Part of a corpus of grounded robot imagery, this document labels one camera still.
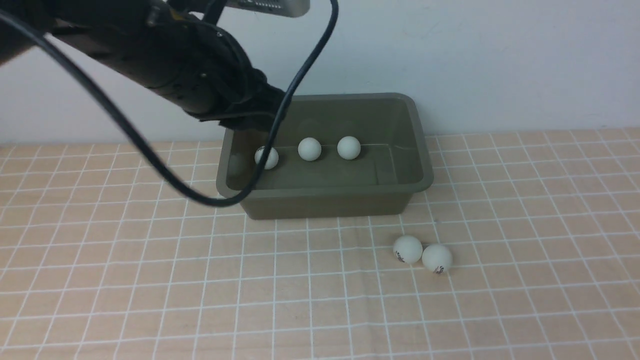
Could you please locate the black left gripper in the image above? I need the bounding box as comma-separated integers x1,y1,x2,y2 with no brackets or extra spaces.
198,68,285,132

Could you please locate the plain white ball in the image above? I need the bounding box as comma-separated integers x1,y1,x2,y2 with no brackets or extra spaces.
254,146,279,170

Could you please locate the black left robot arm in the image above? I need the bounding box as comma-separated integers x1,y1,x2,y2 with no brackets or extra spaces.
1,0,284,132

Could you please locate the olive green plastic bin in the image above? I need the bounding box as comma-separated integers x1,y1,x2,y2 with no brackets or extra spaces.
240,92,434,220

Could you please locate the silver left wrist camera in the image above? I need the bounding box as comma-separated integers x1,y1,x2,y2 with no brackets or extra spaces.
225,0,311,18

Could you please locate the black camera cable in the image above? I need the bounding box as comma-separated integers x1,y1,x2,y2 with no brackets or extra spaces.
0,0,340,208

